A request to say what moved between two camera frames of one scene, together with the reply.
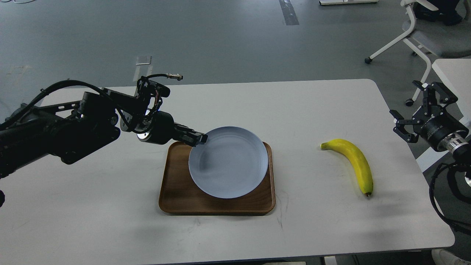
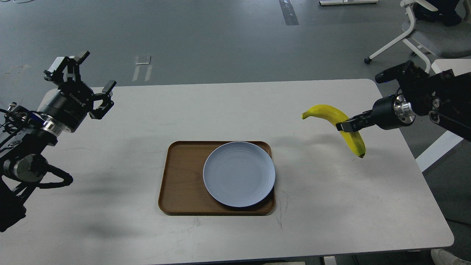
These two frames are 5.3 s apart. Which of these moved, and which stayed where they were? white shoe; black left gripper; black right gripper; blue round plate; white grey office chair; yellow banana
Moved: black right gripper; black left gripper; yellow banana; blue round plate
Stayed: white grey office chair; white shoe
